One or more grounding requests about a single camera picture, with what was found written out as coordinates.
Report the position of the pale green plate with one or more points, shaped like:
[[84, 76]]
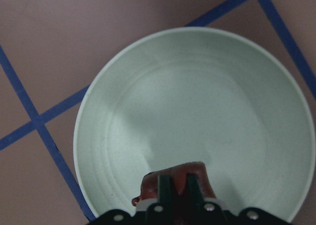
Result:
[[196, 94]]

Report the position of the brown round bun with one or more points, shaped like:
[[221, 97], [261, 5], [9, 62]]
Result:
[[178, 174]]

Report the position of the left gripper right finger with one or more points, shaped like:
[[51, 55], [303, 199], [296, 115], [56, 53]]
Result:
[[194, 191]]

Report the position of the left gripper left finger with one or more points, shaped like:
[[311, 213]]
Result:
[[165, 191]]

